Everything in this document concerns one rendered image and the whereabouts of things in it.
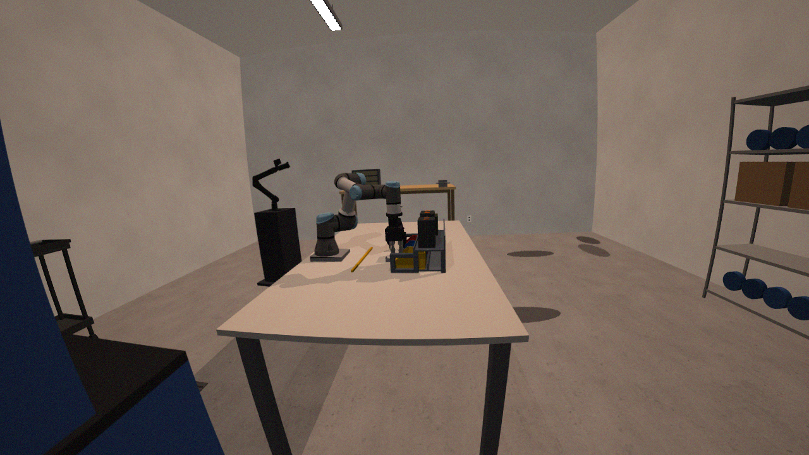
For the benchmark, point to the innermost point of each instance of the yellow bin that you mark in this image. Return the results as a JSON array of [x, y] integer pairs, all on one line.
[[408, 262]]

